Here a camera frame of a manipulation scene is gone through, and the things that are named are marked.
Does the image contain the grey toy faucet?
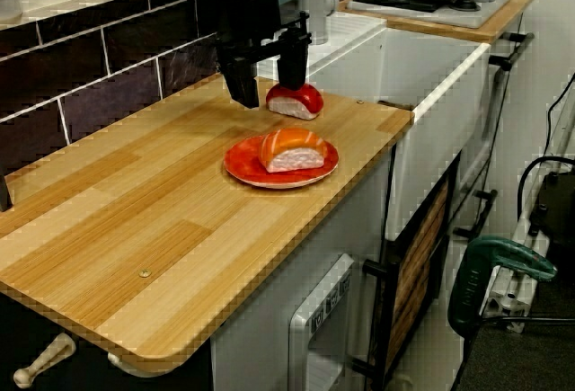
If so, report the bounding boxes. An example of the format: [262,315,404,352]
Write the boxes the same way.
[299,0,339,46]

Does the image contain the black cable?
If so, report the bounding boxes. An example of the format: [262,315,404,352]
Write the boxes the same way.
[516,155,575,217]

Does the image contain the red tuna sushi toy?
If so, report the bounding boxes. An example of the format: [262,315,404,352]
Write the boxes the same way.
[264,83,324,121]

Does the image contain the red plate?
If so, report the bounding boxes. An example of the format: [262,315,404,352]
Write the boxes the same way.
[223,134,341,190]

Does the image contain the grey dispenser panel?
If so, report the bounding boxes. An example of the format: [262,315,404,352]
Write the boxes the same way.
[287,253,356,391]

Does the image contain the white toy kitchen cabinet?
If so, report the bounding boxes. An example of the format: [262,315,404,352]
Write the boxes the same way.
[210,11,540,391]

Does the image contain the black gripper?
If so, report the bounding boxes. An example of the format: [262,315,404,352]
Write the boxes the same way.
[214,0,314,110]

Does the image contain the wood slat black-framed door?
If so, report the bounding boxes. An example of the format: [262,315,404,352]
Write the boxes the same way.
[361,150,464,387]

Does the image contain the dark tiled backsplash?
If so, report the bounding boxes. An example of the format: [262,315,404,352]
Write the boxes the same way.
[0,0,401,172]

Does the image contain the black power supply box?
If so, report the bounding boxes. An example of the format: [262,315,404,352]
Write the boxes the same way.
[527,170,575,248]

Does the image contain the black bar handle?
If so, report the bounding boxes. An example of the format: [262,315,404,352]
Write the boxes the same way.
[453,189,499,239]
[487,31,535,73]

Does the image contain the aluminium frame rail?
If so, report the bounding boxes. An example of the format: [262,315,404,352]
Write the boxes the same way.
[478,107,575,333]

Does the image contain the grey toy stove hob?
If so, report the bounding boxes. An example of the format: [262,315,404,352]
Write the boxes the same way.
[345,0,518,31]

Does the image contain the white cabinet handle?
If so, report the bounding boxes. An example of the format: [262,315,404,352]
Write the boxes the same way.
[12,333,76,388]
[106,351,181,379]

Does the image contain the orange salmon sushi toy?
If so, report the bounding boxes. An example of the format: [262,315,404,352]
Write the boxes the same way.
[257,128,330,174]

